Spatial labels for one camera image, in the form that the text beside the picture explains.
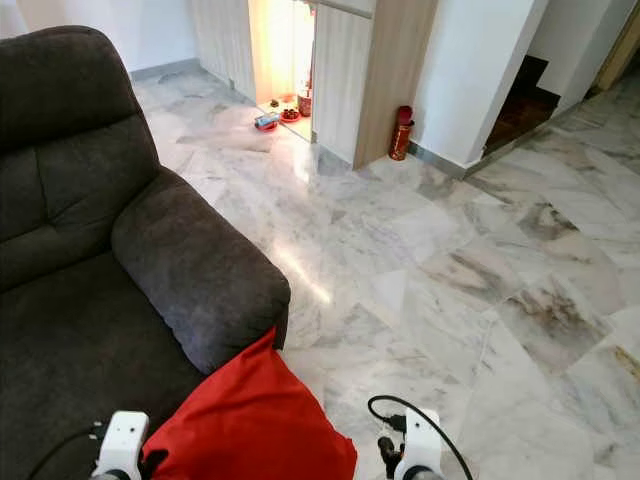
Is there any dark wooden staircase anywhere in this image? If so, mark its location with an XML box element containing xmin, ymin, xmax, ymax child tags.
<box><xmin>485</xmin><ymin>55</ymin><xmax>561</xmax><ymax>156</ymax></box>

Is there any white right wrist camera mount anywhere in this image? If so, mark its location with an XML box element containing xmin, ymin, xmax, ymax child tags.
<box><xmin>395</xmin><ymin>408</ymin><xmax>441</xmax><ymax>480</ymax></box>

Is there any red fire extinguisher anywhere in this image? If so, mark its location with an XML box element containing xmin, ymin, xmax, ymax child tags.
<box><xmin>389</xmin><ymin>105</ymin><xmax>416</xmax><ymax>162</ymax></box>

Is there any red pillow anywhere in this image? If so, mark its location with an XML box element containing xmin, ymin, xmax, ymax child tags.
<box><xmin>142</xmin><ymin>328</ymin><xmax>358</xmax><ymax>480</ymax></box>

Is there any dark grey fabric sofa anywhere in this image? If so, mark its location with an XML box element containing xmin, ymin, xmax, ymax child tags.
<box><xmin>0</xmin><ymin>25</ymin><xmax>291</xmax><ymax>480</ymax></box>

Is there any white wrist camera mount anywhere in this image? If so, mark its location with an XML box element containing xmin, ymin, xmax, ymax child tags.
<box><xmin>93</xmin><ymin>411</ymin><xmax>149</xmax><ymax>480</ymax></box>
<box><xmin>395</xmin><ymin>408</ymin><xmax>441</xmax><ymax>480</ymax></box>

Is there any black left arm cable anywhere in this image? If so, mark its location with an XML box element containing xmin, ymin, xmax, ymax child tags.
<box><xmin>28</xmin><ymin>426</ymin><xmax>103</xmax><ymax>480</ymax></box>

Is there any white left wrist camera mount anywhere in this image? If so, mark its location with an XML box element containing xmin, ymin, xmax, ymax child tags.
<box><xmin>93</xmin><ymin>411</ymin><xmax>149</xmax><ymax>480</ymax></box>

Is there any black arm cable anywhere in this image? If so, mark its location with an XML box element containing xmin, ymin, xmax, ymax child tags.
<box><xmin>367</xmin><ymin>395</ymin><xmax>474</xmax><ymax>480</ymax></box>
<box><xmin>28</xmin><ymin>426</ymin><xmax>103</xmax><ymax>480</ymax></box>

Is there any wooden slatted cabinet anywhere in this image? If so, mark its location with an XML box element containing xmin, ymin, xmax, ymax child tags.
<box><xmin>190</xmin><ymin>0</ymin><xmax>439</xmax><ymax>169</ymax></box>

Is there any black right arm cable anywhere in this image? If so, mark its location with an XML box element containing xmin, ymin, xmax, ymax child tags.
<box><xmin>367</xmin><ymin>395</ymin><xmax>474</xmax><ymax>480</ymax></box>

